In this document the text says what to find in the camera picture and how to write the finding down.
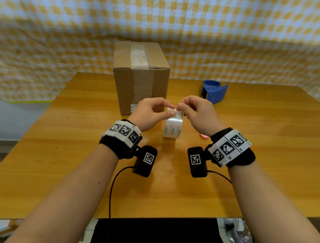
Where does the person's left hand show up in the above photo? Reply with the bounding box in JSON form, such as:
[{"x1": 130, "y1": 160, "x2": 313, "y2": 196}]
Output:
[{"x1": 127, "y1": 97, "x2": 177, "y2": 133}]

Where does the person's left forearm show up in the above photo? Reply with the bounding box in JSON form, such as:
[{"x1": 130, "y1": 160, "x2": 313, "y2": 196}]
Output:
[{"x1": 5, "y1": 143, "x2": 119, "y2": 243}]

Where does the person's right forearm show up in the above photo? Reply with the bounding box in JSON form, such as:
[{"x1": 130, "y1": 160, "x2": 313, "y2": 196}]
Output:
[{"x1": 227, "y1": 160, "x2": 320, "y2": 243}]

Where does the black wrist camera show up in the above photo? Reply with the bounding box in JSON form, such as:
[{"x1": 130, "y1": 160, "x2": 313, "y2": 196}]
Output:
[
  {"x1": 132, "y1": 145, "x2": 158, "y2": 178},
  {"x1": 187, "y1": 146, "x2": 213, "y2": 178}
]

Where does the black wristband with marker tags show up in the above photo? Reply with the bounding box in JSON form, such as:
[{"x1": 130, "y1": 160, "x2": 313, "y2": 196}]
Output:
[
  {"x1": 99, "y1": 119, "x2": 143, "y2": 160},
  {"x1": 208, "y1": 128, "x2": 256, "y2": 168}
]

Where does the brown cardboard box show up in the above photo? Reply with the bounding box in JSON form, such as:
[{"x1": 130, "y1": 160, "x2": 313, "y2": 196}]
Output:
[{"x1": 113, "y1": 41, "x2": 171, "y2": 116}]

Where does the white roll of labels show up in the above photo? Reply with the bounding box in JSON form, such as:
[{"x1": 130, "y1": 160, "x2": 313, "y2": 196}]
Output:
[{"x1": 163, "y1": 107, "x2": 184, "y2": 139}]

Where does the yellow checked cloth backdrop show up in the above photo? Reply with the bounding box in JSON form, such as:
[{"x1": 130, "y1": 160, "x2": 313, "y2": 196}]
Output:
[{"x1": 0, "y1": 0, "x2": 320, "y2": 103}]

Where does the person's black clothing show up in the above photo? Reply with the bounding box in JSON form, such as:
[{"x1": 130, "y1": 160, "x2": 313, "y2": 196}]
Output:
[{"x1": 90, "y1": 218, "x2": 224, "y2": 243}]

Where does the black camera cable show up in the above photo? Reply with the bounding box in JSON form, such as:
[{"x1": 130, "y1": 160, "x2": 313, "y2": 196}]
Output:
[
  {"x1": 108, "y1": 166, "x2": 134, "y2": 243},
  {"x1": 207, "y1": 170, "x2": 233, "y2": 185}
]

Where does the person's right hand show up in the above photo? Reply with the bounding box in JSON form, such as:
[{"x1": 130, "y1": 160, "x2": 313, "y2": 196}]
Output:
[{"x1": 176, "y1": 95, "x2": 225, "y2": 137}]

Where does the blue tape dispenser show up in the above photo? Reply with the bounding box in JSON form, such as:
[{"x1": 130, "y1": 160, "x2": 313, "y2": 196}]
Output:
[{"x1": 201, "y1": 80, "x2": 229, "y2": 104}]

